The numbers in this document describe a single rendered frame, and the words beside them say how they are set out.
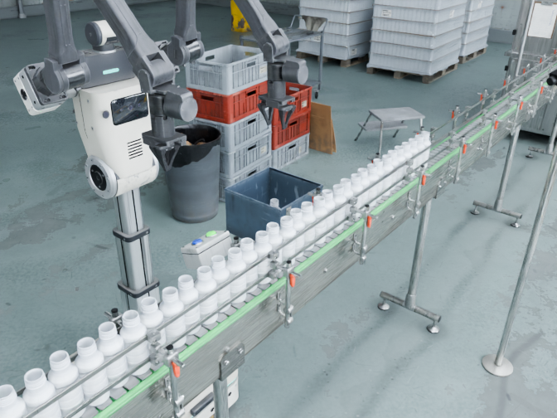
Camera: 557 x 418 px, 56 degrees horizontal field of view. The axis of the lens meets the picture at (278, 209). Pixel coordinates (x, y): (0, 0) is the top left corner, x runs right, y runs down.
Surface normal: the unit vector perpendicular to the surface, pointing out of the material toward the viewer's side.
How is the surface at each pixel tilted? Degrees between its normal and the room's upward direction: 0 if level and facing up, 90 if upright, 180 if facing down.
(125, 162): 90
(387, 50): 90
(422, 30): 89
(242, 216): 90
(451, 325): 0
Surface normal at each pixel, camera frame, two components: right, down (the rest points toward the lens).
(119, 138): 0.78, 0.30
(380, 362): 0.01, -0.88
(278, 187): -0.62, 0.36
